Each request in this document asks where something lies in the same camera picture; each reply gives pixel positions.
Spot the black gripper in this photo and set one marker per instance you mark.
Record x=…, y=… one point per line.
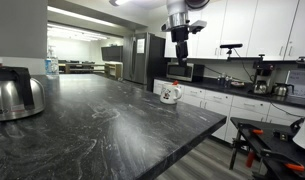
x=179, y=34

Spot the ceiling light strip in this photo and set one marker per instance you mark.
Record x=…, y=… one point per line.
x=80, y=16

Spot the black camera on stand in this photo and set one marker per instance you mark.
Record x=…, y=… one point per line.
x=230, y=46

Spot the stainless steel refrigerator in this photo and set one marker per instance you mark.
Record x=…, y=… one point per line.
x=143, y=58

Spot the silver microwave oven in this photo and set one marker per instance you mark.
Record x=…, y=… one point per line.
x=183, y=71

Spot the small bottles cluster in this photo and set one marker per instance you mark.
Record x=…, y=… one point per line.
x=223, y=80

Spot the black folding work stand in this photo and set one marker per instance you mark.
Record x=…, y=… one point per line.
x=272, y=146

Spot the black drip coffee maker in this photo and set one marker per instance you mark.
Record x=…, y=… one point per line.
x=262, y=78

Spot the steel coffee carafe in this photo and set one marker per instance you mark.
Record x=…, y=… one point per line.
x=281, y=89

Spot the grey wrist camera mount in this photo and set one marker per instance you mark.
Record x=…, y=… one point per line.
x=198, y=25

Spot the stainless steel coffee urn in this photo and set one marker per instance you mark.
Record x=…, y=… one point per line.
x=12, y=96

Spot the clear water bottle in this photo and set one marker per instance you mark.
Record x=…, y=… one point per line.
x=51, y=63

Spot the white printed mug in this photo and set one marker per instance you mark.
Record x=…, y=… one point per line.
x=169, y=94

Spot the wooden shelf table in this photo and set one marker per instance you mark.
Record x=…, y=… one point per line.
x=92, y=67

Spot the white notice board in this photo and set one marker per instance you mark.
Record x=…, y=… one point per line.
x=300, y=83

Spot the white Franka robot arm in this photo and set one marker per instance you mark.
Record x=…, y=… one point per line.
x=178, y=8

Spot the small dish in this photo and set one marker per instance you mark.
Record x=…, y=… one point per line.
x=237, y=84

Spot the white lower drawer cabinets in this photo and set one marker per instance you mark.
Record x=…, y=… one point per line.
x=225, y=106

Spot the white upper wall cabinets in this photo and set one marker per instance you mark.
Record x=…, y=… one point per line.
x=258, y=26

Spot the black wall television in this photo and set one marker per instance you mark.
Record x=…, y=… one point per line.
x=112, y=53

